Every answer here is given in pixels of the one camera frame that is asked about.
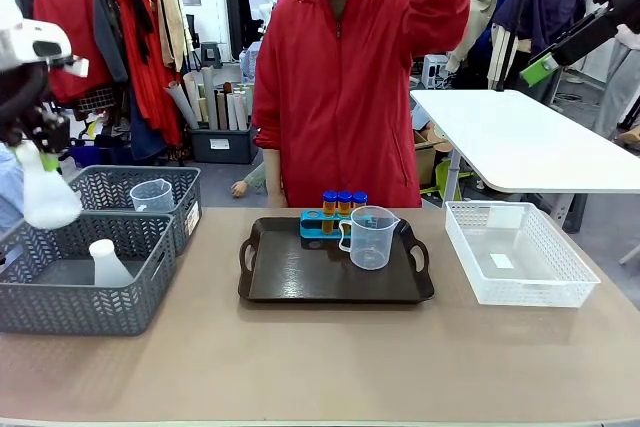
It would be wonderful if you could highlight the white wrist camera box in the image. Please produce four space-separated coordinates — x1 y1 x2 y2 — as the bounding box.
49 56 91 80

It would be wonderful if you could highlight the grey basket with label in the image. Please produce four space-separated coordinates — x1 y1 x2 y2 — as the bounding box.
67 164 203 257

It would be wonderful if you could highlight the white label on grey basket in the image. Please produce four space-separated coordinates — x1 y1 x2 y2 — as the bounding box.
185 200 203 240

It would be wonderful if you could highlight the person in red jacket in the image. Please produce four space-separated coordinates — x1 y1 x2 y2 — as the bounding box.
250 0 474 210

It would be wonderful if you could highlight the cardboard box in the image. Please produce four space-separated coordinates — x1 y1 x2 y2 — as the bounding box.
413 130 452 189

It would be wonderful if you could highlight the white side table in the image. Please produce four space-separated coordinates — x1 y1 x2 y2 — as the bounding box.
409 87 640 234

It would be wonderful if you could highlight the pale arm with grey sleeve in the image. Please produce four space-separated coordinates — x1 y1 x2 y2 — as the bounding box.
230 161 267 199

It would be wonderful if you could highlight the mannequin in navy jacket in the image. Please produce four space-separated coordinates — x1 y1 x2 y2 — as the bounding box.
491 0 587 56

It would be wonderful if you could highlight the grey storage bin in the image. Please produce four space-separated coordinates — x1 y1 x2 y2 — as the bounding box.
188 115 260 165

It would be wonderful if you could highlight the long red hanging dress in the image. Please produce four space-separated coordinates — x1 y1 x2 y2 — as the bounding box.
113 0 184 149

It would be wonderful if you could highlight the dark grey hanging jacket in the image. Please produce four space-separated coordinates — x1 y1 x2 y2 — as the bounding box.
91 0 130 84

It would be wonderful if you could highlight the mannequin in beige coat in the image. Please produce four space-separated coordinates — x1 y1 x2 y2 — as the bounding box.
444 0 519 89

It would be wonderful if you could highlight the black hanging scarf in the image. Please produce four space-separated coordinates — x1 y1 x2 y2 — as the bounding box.
124 0 157 64

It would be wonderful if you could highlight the beige hanging garment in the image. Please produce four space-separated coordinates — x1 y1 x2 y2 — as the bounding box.
156 0 195 74

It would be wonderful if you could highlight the grey paper roll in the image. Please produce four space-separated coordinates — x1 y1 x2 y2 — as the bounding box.
164 78 202 131

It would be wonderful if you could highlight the grey plastic woven basket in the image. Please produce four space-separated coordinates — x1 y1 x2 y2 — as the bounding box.
0 210 178 338

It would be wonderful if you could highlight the dark brown roll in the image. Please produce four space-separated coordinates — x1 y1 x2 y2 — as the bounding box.
214 88 229 131

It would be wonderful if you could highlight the blue test tube rack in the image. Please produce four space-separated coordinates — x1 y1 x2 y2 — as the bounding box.
298 208 377 251

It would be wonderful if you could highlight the white plastic conical flask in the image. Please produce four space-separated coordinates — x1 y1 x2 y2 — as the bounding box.
88 238 136 288
16 140 84 231

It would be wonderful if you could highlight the black tripod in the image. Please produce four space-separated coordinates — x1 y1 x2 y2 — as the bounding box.
491 0 539 94

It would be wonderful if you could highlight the dark plastic stool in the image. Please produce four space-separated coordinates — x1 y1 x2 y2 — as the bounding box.
200 41 224 67

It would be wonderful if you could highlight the person in blue shirt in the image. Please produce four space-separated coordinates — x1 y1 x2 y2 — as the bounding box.
0 145 27 237

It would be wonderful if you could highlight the red hanging garment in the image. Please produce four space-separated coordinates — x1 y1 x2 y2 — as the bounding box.
31 0 114 104

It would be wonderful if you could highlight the white paper basket label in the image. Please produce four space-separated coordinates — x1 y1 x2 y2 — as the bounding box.
486 203 527 233

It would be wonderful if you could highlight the white paper roll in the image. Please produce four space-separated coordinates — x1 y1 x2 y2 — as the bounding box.
181 70 206 124

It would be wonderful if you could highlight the dark brown serving tray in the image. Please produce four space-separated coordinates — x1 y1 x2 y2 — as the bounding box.
237 216 436 305

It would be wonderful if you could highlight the white plastic mesh basket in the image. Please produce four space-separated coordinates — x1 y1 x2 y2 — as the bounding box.
444 199 602 309

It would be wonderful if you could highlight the person's right forearm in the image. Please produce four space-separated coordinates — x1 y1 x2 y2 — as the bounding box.
262 147 287 209

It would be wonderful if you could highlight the tall grey-green roll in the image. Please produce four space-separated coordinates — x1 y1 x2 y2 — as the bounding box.
200 65 220 131

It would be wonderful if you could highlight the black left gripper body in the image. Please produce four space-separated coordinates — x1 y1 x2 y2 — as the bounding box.
8 108 72 155

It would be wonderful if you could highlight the clear plastic measuring cup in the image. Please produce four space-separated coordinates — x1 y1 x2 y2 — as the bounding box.
338 204 401 273
129 178 176 214

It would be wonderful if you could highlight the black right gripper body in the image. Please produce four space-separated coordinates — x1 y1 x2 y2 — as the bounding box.
529 6 622 68

